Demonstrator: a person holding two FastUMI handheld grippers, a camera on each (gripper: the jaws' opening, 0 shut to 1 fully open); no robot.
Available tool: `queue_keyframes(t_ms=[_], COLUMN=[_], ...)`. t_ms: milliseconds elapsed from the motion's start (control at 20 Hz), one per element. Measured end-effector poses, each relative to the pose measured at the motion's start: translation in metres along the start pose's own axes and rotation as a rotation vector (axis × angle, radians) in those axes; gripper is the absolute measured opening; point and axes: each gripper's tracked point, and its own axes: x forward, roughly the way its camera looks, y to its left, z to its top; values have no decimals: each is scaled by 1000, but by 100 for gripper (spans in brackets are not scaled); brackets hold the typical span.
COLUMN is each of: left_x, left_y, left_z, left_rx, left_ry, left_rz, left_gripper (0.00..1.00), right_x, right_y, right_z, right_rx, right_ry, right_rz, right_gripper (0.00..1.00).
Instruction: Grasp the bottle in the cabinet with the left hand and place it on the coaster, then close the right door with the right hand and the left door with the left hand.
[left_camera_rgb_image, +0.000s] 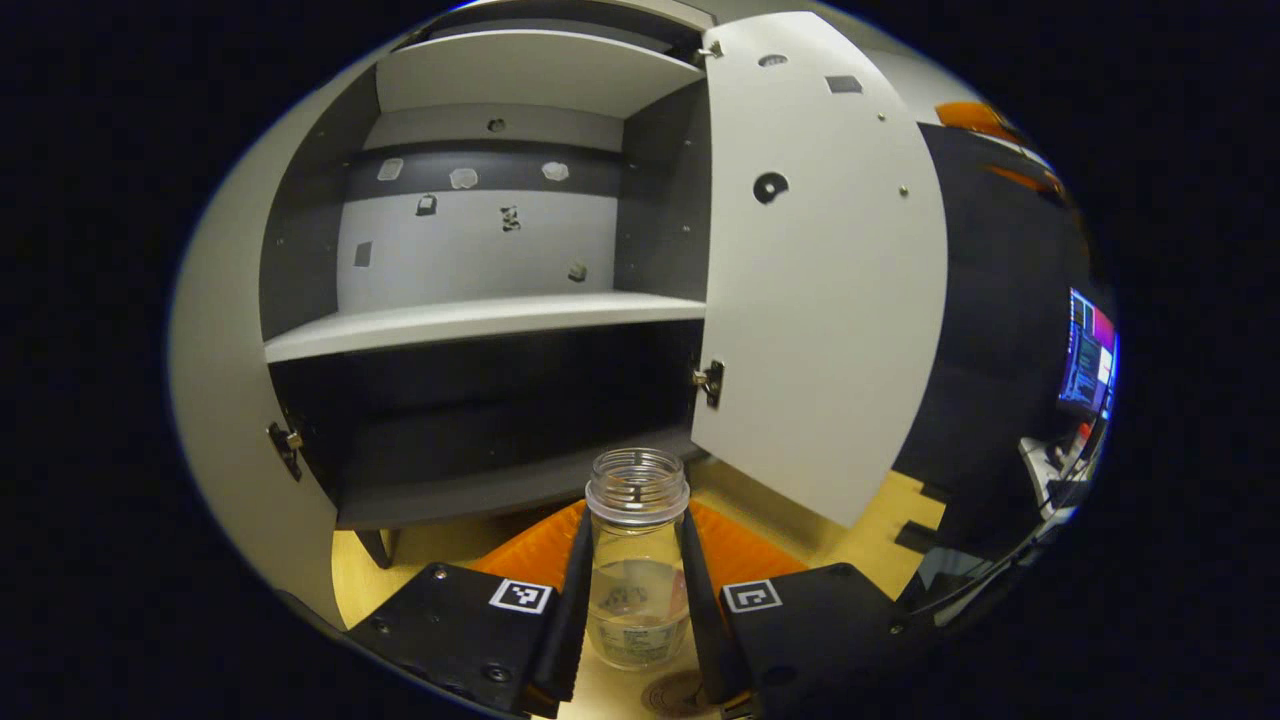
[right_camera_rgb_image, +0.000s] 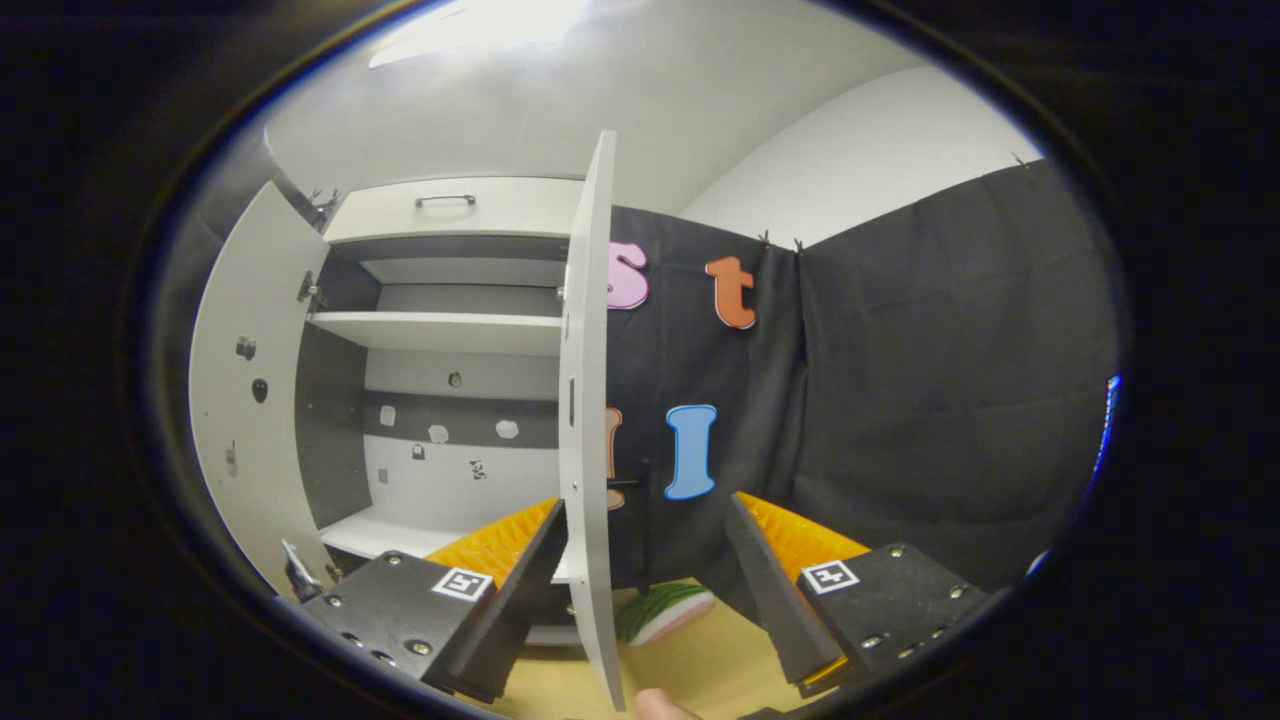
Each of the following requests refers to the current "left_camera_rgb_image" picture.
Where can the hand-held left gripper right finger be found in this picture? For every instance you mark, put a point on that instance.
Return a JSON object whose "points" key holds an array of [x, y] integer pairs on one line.
{"points": [[705, 630]]}

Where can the white cabinet door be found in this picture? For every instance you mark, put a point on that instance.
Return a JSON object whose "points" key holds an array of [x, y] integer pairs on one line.
{"points": [[225, 400], [820, 300]]}

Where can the computer monitor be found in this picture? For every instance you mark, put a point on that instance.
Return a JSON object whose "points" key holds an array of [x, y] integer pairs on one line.
{"points": [[1088, 350]]}

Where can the cluttered office desk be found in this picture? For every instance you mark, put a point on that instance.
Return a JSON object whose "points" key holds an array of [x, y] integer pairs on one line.
{"points": [[1050, 470]]}

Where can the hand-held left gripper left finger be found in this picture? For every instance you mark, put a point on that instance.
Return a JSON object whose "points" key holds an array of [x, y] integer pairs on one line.
{"points": [[570, 630]]}

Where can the clear glass bottle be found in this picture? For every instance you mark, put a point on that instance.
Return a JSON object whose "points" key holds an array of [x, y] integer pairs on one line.
{"points": [[640, 600]]}

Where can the black backdrop cloth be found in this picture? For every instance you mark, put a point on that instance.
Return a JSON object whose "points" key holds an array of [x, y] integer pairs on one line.
{"points": [[980, 350]]}

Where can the metal door hinge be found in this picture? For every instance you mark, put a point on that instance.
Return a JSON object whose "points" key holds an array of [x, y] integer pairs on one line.
{"points": [[710, 50], [285, 448], [710, 382]]}

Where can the white cabinet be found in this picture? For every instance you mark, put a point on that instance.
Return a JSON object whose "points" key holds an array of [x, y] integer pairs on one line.
{"points": [[480, 320]]}

